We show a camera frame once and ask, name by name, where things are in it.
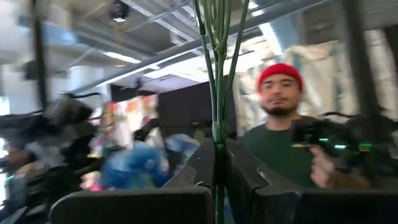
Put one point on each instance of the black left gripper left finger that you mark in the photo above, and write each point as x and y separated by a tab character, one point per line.
199	174

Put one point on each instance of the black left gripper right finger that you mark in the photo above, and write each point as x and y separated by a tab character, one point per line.
245	186

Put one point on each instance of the blue artificial flower bunch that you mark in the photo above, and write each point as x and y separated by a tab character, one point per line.
183	144
220	109
136	165

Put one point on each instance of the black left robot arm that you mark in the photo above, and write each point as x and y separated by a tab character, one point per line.
62	115

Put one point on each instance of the person's hand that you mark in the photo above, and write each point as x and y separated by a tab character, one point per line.
321	169

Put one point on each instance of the person with red hat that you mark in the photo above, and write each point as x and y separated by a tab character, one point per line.
280	93

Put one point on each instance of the white hanging cloth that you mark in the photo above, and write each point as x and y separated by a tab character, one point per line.
326	68

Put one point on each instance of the black partition panel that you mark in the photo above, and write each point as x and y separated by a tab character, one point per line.
183	105

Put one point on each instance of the floral patterned cloth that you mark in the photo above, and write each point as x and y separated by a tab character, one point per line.
133	109

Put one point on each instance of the seated person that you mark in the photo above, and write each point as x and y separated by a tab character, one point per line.
15	155

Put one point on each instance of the black ceiling camera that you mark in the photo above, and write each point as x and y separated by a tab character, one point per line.
119	11

